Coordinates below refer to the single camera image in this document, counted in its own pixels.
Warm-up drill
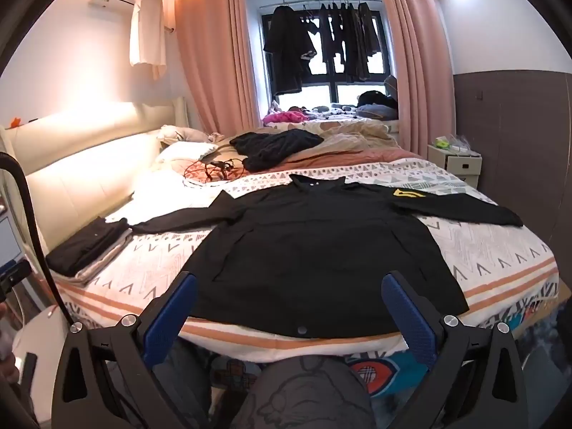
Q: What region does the white bedside cabinet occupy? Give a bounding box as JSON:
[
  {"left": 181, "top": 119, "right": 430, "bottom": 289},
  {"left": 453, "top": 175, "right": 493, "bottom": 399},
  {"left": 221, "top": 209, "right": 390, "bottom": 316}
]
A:
[{"left": 426, "top": 143, "right": 482, "bottom": 184}]

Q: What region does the beige quilt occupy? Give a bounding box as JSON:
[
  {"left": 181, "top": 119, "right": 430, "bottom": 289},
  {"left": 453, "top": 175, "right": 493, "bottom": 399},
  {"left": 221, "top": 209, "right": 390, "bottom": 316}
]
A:
[{"left": 223, "top": 118, "right": 400, "bottom": 162}]

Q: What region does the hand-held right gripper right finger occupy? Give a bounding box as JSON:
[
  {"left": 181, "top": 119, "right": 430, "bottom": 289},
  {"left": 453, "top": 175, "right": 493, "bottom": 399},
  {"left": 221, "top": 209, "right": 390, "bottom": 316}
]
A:
[{"left": 381, "top": 270, "right": 530, "bottom": 429}]

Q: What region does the patterned bed with bedspread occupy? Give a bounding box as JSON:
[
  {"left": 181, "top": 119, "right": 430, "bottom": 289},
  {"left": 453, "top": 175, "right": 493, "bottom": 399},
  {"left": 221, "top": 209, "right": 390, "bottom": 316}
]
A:
[{"left": 49, "top": 156, "right": 559, "bottom": 363}]

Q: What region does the pink brown bed sheet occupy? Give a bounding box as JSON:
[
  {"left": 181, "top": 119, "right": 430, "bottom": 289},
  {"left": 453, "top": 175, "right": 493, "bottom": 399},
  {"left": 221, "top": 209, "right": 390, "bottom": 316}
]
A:
[{"left": 268, "top": 147, "right": 423, "bottom": 173}]

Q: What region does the black bag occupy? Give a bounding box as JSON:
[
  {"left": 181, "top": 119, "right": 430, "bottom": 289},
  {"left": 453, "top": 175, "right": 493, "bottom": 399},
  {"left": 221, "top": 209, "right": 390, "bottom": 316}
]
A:
[{"left": 356, "top": 90, "right": 398, "bottom": 110}]

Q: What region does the grey cushion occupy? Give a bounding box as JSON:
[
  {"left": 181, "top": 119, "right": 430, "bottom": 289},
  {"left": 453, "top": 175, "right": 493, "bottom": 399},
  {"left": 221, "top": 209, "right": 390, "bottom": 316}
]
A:
[{"left": 357, "top": 104, "right": 398, "bottom": 120}]

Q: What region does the tangled orange and black cable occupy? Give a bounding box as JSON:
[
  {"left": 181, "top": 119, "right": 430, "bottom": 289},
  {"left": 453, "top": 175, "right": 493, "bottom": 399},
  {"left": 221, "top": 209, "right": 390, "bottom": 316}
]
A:
[{"left": 183, "top": 156, "right": 251, "bottom": 184}]

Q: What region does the pink cloth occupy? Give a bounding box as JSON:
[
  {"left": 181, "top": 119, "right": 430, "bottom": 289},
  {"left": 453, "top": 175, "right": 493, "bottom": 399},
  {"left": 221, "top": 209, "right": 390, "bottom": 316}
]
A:
[{"left": 263, "top": 109, "right": 309, "bottom": 125}]

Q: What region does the black jacket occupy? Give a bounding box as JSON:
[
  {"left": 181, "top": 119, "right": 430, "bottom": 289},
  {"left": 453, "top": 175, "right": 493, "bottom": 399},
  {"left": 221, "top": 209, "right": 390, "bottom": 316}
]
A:
[{"left": 129, "top": 174, "right": 524, "bottom": 338}]

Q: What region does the person's grey patterned trouser leg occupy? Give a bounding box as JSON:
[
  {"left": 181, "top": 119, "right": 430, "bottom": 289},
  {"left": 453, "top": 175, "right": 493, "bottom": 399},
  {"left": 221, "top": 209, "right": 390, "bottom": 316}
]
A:
[{"left": 243, "top": 357, "right": 371, "bottom": 429}]

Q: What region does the row of hanging dark clothes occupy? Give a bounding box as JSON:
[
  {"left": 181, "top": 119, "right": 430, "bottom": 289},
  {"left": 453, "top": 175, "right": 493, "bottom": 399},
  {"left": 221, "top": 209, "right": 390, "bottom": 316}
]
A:
[{"left": 263, "top": 2, "right": 383, "bottom": 97}]

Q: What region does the white round side table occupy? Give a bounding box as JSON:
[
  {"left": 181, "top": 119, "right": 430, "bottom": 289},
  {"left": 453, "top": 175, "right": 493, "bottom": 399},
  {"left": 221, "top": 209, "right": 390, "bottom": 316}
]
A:
[{"left": 11, "top": 308, "right": 72, "bottom": 367}]

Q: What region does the stack of folded clothes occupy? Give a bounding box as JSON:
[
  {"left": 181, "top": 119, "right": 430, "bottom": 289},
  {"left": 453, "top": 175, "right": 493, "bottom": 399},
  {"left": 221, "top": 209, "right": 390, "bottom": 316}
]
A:
[{"left": 45, "top": 216, "right": 135, "bottom": 284}]

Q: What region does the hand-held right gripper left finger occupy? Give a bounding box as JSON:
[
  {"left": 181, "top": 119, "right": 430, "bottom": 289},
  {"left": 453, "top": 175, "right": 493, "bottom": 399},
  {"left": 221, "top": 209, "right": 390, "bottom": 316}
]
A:
[{"left": 50, "top": 272, "right": 199, "bottom": 429}]

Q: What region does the cream padded headboard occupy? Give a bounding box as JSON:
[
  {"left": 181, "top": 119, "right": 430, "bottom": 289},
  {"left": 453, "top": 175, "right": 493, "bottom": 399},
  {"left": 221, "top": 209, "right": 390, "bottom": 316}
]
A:
[{"left": 0, "top": 96, "right": 188, "bottom": 242}]

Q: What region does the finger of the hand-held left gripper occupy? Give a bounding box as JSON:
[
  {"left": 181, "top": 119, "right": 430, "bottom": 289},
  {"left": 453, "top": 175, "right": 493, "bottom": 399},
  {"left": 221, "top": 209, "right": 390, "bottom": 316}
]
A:
[{"left": 0, "top": 260, "right": 33, "bottom": 302}]

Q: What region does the white hanging garment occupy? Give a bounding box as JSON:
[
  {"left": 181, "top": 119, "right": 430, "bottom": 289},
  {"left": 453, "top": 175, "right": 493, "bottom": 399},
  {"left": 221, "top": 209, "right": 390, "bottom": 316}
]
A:
[{"left": 129, "top": 0, "right": 168, "bottom": 81}]

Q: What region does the black knit garment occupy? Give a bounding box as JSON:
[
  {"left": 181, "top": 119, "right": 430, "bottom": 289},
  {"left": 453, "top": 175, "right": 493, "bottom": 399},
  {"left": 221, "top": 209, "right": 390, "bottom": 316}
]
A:
[{"left": 229, "top": 129, "right": 325, "bottom": 173}]

